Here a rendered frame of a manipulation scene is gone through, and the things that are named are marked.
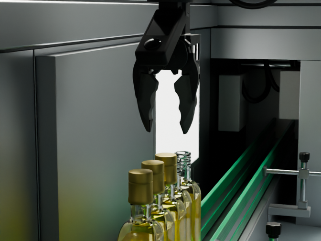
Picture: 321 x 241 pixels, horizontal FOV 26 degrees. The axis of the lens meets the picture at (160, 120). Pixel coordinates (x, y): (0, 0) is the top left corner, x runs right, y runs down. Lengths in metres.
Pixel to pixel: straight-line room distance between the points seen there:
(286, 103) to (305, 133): 0.14
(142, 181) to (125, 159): 0.32
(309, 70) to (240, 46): 0.21
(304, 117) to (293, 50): 0.20
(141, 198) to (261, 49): 1.16
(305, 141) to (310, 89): 0.15
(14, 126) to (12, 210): 0.11
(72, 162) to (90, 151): 0.07
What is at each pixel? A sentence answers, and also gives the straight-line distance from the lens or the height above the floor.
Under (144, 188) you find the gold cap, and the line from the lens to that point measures 0.96.
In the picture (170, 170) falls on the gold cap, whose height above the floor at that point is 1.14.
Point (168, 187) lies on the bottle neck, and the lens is 1.08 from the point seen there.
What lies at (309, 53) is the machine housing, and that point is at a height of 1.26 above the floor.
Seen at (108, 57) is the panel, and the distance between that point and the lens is 1.17.
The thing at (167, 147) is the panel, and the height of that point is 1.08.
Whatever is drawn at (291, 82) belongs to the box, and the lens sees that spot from 2.15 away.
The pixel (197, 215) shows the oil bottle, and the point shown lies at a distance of 1.21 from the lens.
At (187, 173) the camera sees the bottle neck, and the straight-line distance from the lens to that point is 1.19.
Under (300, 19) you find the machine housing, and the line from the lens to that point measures 2.04.
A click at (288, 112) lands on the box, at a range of 2.17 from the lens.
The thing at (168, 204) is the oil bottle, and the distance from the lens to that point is 1.07.
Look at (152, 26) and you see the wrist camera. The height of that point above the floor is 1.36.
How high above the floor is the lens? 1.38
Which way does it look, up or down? 9 degrees down
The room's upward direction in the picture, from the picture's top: straight up
